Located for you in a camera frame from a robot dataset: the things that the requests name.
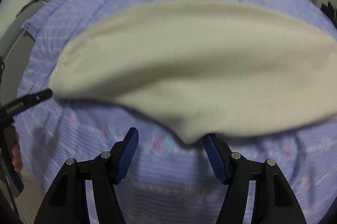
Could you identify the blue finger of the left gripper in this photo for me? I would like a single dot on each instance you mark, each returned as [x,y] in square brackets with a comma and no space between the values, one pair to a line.
[31,100]

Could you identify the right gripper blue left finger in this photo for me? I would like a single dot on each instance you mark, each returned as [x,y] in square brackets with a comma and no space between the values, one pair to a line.
[65,200]

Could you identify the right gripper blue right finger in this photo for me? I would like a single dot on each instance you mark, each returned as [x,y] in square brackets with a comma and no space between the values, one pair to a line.
[274,200]

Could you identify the cream white pants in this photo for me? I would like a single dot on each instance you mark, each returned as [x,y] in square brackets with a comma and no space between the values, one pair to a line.
[204,66]

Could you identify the person's left hand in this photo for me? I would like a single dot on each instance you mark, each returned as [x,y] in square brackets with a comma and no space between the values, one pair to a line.
[16,153]

